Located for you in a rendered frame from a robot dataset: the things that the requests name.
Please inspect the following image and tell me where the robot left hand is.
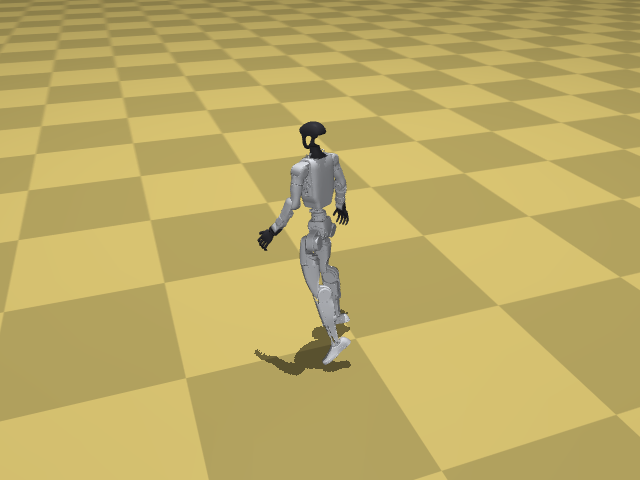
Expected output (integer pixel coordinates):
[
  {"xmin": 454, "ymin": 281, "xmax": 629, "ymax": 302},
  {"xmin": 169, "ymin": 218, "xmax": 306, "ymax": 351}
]
[{"xmin": 258, "ymin": 227, "xmax": 282, "ymax": 251}]

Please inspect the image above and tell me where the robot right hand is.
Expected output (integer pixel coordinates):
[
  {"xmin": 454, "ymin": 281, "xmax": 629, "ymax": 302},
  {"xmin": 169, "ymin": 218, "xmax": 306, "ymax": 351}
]
[{"xmin": 333, "ymin": 203, "xmax": 349, "ymax": 225}]

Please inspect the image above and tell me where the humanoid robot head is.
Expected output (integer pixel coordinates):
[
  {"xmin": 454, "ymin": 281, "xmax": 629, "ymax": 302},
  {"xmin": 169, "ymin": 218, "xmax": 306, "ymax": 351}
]
[{"xmin": 299, "ymin": 121, "xmax": 327, "ymax": 159}]

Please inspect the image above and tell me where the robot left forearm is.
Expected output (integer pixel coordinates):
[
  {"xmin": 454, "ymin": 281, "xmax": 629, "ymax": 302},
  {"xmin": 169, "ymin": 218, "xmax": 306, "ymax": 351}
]
[{"xmin": 271, "ymin": 198, "xmax": 294, "ymax": 233}]

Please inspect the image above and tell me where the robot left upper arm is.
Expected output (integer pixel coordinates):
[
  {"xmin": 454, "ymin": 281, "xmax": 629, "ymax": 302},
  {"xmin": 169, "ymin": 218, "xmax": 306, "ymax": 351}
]
[{"xmin": 289, "ymin": 161, "xmax": 309, "ymax": 210}]

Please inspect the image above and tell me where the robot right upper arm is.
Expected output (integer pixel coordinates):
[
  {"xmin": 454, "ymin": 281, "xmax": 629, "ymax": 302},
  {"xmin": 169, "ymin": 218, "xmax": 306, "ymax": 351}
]
[{"xmin": 329, "ymin": 153, "xmax": 346, "ymax": 190}]

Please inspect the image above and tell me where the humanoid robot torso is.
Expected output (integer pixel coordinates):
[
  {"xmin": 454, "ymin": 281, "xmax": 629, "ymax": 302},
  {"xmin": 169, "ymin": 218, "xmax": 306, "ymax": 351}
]
[{"xmin": 299, "ymin": 149, "xmax": 334, "ymax": 240}]

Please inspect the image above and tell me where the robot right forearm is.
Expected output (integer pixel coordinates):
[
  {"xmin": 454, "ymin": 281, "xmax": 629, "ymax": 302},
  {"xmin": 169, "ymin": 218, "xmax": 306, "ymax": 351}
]
[{"xmin": 335, "ymin": 185, "xmax": 347, "ymax": 210}]

